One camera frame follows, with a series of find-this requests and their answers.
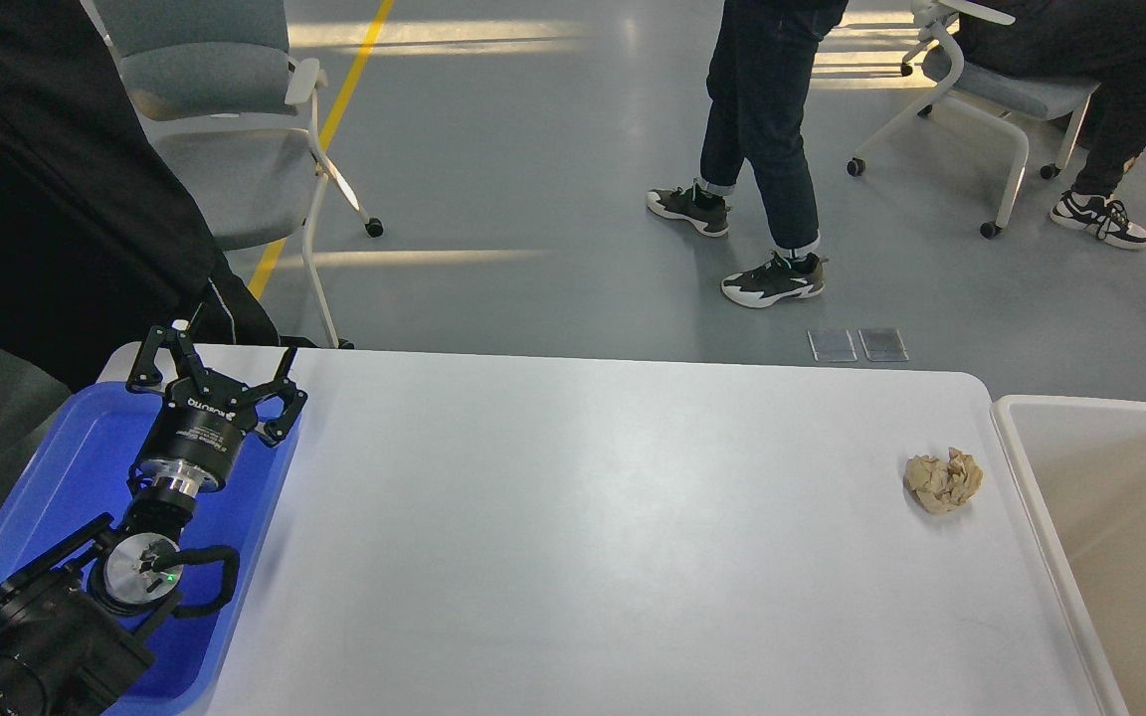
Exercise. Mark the right metal floor plate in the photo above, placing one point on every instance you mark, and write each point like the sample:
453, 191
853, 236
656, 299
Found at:
883, 345

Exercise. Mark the grey chair behind table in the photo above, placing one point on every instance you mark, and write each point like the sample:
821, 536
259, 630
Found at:
235, 116

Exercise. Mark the white plastic bin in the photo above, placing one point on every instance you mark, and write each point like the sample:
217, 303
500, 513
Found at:
1081, 466

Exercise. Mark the crumpled beige paper ball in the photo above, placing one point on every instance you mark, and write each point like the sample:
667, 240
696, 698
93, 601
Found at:
942, 485

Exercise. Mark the left metal floor plate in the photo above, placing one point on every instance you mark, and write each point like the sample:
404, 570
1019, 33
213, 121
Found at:
832, 345

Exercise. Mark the seated person in black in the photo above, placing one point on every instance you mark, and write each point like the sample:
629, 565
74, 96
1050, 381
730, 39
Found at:
1104, 41

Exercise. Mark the blue plastic tray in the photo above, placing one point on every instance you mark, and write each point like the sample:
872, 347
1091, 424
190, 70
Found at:
80, 471

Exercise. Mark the standing person in black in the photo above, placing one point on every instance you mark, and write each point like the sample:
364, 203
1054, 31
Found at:
99, 241

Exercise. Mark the metal floor plate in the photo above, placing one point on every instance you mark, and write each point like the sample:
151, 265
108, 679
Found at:
883, 345
832, 345

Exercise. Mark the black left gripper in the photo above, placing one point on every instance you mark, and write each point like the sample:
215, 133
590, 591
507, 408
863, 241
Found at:
193, 438

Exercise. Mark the white grey office chair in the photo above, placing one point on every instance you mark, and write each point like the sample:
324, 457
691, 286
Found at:
985, 95

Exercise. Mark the walking person in jeans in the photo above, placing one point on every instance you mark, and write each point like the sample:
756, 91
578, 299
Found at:
758, 81

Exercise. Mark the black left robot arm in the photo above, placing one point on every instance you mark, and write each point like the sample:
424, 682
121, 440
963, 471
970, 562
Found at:
75, 622

